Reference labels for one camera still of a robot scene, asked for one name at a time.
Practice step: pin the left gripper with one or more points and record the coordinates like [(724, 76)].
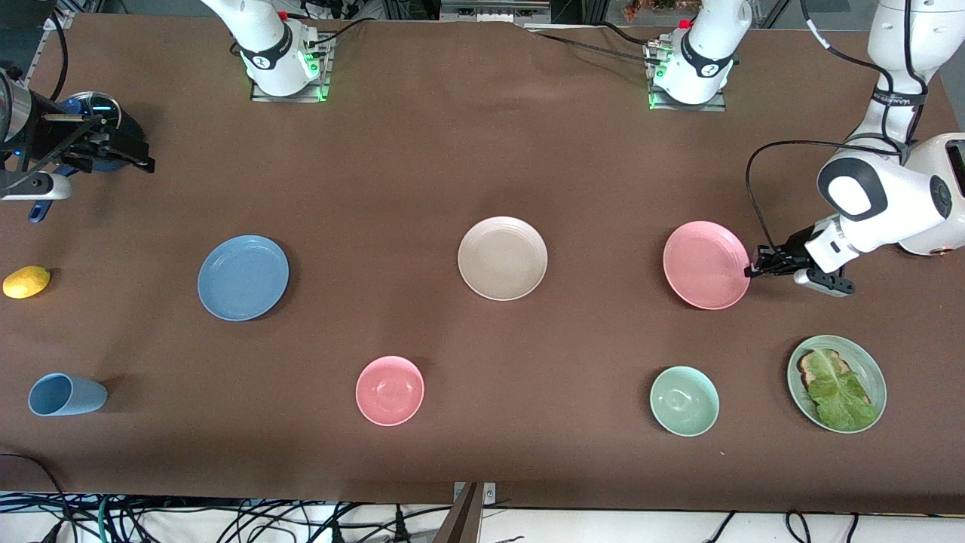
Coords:
[(789, 257)]

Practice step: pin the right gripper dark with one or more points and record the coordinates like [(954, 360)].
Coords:
[(113, 145)]

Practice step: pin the pink plate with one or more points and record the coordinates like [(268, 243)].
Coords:
[(705, 264)]

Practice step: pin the blue plate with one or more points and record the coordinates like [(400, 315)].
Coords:
[(243, 277)]

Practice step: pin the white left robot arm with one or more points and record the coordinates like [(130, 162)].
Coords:
[(889, 204)]

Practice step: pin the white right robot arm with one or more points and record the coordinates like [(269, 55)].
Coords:
[(264, 45)]

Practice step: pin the glass pan lid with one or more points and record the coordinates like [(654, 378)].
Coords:
[(94, 102)]

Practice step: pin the blue saucepan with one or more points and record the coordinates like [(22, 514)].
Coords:
[(38, 213)]

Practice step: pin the toast bread slice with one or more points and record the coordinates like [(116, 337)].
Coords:
[(808, 367)]

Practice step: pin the yellow lemon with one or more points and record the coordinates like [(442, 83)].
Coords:
[(26, 282)]

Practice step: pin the green plate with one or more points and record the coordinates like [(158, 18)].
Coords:
[(871, 377)]

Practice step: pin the green lettuce leaf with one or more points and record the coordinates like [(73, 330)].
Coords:
[(840, 396)]

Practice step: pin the green bowl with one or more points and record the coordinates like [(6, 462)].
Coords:
[(684, 401)]

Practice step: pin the white toaster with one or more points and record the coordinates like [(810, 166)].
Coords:
[(957, 219)]

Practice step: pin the blue cup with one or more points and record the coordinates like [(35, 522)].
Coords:
[(68, 395)]

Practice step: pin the beige plate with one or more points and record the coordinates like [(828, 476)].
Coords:
[(502, 259)]

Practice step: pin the orange red background object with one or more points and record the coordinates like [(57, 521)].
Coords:
[(648, 7)]

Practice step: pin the brown table cloth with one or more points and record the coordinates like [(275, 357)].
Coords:
[(452, 151)]

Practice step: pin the pink bowl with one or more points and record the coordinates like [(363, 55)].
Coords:
[(390, 391)]

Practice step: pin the grey metal box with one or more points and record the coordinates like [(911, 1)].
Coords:
[(490, 11)]

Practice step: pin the black power plug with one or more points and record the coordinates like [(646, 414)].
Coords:
[(400, 528)]

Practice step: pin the aluminium frame profile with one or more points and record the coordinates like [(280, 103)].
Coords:
[(66, 19)]

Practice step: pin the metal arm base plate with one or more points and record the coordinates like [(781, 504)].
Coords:
[(660, 102), (320, 83)]

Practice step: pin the small metal bracket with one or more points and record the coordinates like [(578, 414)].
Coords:
[(490, 494)]

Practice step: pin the dark mount post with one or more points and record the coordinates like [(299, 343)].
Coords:
[(461, 524)]

